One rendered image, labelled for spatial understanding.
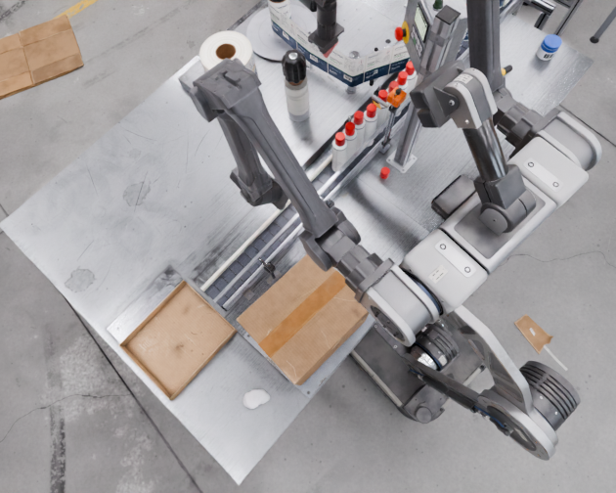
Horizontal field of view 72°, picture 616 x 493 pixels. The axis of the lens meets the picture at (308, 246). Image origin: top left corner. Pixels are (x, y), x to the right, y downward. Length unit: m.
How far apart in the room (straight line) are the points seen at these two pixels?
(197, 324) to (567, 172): 1.17
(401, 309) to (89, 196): 1.38
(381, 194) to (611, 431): 1.68
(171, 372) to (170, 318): 0.18
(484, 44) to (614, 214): 2.05
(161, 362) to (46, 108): 2.28
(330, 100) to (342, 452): 1.64
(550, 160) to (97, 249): 1.47
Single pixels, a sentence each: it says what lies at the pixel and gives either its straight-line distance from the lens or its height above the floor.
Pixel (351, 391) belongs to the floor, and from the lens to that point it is 2.29.
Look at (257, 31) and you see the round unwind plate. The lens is 2.02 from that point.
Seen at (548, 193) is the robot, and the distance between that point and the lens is 0.95.
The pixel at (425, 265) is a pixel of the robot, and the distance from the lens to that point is 0.81.
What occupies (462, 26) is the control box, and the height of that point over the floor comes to 1.45.
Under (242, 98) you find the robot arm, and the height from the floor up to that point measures 1.70.
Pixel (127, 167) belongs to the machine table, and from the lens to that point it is 1.85.
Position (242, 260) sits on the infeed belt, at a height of 0.88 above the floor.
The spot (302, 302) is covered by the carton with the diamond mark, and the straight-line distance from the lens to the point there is 1.19.
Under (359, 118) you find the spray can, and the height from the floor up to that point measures 1.08.
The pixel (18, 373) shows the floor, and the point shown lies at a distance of 2.82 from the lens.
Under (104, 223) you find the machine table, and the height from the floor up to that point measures 0.83.
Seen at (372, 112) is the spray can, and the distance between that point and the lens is 1.50.
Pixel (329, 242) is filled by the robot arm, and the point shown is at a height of 1.47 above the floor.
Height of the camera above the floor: 2.28
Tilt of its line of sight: 71 degrees down
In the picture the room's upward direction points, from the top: 8 degrees counter-clockwise
